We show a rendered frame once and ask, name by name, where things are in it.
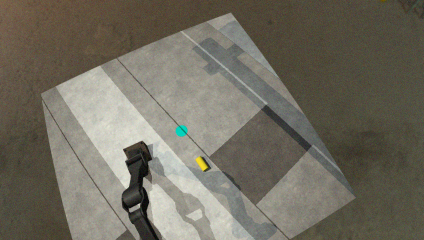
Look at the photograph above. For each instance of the cyan circle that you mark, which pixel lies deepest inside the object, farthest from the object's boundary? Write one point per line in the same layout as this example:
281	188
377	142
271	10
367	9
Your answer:
181	130

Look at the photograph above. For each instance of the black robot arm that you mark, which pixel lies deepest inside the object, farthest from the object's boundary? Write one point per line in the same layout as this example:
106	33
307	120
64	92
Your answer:
135	194

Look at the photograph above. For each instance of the yellow cylinder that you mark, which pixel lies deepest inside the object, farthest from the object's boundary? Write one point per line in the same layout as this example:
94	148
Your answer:
202	163

